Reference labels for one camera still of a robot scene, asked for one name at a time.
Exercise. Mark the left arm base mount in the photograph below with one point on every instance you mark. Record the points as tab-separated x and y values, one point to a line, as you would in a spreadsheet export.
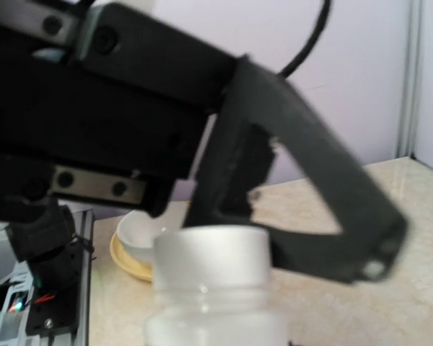
45	269

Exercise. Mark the small white pill bottle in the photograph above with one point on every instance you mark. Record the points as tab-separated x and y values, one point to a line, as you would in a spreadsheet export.
213	287

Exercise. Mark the beige plate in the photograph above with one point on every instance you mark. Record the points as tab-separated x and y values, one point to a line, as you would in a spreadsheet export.
138	270

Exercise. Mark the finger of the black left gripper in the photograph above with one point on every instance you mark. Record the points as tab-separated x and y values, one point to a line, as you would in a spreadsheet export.
259	106

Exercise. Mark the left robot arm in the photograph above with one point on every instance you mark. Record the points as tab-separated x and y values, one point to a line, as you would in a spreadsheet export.
102	103

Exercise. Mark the white bowl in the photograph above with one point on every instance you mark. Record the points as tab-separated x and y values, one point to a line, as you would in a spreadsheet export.
137	230

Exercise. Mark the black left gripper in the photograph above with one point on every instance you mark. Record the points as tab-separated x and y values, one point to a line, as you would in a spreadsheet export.
99	103

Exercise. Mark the left aluminium frame post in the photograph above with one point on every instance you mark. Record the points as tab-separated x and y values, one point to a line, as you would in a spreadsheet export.
409	109

